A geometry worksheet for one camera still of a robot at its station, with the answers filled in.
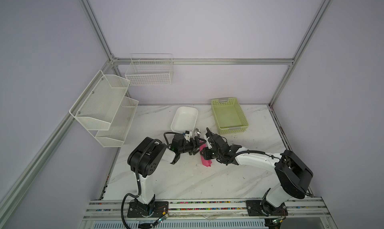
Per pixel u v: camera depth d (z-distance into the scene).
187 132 0.93
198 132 0.90
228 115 1.17
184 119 1.10
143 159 0.48
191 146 0.84
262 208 0.65
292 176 0.44
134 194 0.64
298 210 0.75
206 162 0.82
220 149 0.67
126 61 0.90
